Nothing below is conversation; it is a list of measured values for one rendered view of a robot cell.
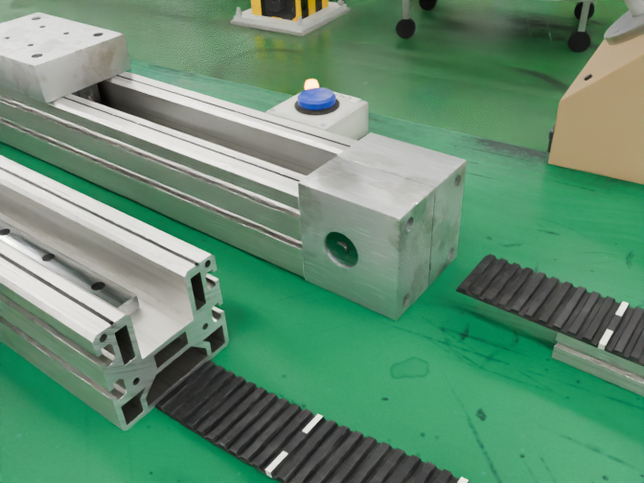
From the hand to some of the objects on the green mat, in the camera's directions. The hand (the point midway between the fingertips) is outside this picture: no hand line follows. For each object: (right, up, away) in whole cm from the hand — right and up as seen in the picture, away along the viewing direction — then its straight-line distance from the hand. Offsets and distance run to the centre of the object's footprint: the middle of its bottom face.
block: (+7, -25, -6) cm, 27 cm away
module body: (-30, -11, +16) cm, 35 cm away
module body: (-41, -21, +4) cm, 46 cm away
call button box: (0, -14, +10) cm, 17 cm away
